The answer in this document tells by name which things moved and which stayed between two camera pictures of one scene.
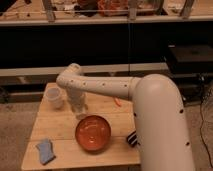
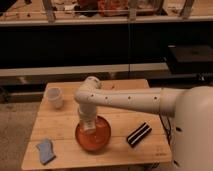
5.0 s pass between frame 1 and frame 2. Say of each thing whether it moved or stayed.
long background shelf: stayed
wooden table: stayed
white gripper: moved
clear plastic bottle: moved
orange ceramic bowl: stayed
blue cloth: stayed
